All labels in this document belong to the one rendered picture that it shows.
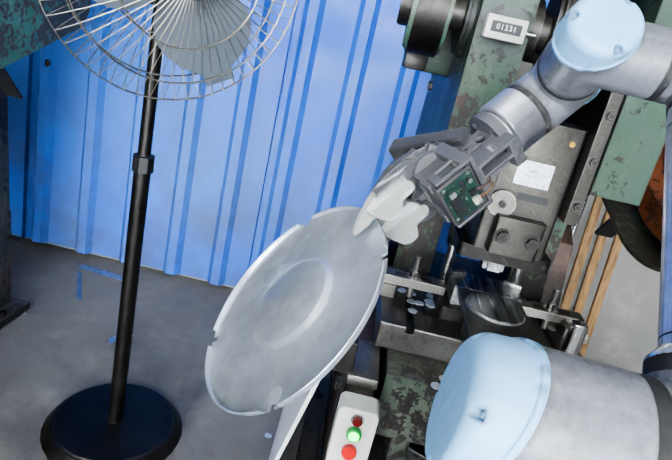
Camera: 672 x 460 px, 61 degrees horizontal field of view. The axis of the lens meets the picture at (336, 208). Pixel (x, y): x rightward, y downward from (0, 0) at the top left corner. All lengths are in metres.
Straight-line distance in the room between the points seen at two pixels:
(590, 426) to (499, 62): 0.78
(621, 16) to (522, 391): 0.38
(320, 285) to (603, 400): 0.34
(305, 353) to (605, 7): 0.46
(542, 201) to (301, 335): 0.70
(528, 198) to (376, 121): 1.25
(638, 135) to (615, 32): 0.57
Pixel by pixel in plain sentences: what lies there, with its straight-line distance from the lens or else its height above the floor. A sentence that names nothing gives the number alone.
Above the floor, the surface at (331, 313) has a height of 0.97.
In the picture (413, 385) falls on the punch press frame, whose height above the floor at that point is 0.63.
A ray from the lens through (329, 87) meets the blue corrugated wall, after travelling 2.36.
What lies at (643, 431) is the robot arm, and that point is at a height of 1.06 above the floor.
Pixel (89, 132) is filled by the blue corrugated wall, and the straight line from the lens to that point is 2.66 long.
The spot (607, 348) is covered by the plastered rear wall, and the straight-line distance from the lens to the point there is 2.92.
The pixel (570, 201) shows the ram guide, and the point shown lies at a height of 1.04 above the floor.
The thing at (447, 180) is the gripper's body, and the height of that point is 1.13.
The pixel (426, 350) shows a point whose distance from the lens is 1.25.
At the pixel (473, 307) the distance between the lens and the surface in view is 1.21.
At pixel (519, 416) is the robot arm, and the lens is 0.43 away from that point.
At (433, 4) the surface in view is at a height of 1.33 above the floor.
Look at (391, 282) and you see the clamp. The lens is 1.32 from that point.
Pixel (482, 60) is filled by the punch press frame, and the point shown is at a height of 1.26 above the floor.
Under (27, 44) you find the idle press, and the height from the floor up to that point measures 1.02.
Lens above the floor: 1.27
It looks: 18 degrees down
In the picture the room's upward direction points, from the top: 13 degrees clockwise
